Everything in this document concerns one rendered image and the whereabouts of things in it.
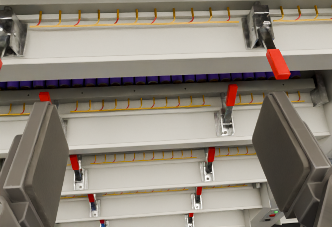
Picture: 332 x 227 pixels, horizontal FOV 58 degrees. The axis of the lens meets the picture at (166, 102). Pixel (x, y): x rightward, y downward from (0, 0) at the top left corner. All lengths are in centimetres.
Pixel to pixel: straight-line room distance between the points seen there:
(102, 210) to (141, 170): 22
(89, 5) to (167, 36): 9
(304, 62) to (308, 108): 18
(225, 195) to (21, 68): 65
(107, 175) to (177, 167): 15
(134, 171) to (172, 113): 21
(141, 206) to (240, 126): 42
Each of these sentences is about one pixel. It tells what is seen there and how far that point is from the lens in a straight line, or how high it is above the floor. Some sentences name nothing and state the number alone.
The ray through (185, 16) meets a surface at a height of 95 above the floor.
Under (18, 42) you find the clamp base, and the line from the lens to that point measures 35.
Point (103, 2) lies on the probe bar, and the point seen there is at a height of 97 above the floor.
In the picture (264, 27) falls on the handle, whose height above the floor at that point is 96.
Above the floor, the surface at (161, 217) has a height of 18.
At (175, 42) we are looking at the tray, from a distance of 34.
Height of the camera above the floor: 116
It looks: 53 degrees down
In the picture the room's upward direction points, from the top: 3 degrees clockwise
